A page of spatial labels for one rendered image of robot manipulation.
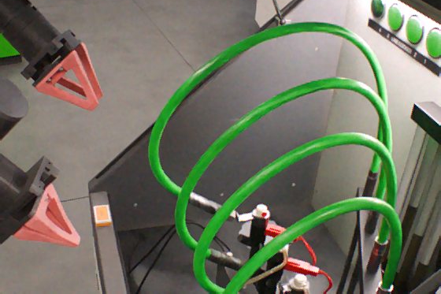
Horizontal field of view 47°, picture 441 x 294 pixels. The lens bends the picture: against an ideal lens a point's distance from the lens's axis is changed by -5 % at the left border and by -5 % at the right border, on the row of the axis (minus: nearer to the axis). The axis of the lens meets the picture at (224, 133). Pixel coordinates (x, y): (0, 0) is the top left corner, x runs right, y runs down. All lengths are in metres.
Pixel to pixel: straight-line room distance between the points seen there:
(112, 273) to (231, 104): 0.42
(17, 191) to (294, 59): 0.68
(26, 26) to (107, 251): 0.48
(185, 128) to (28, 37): 0.50
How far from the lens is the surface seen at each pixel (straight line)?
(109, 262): 1.00
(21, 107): 0.57
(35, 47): 0.70
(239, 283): 0.58
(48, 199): 0.64
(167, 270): 1.14
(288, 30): 0.71
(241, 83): 1.09
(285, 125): 1.19
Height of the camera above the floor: 1.65
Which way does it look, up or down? 31 degrees down
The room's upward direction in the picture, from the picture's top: 5 degrees clockwise
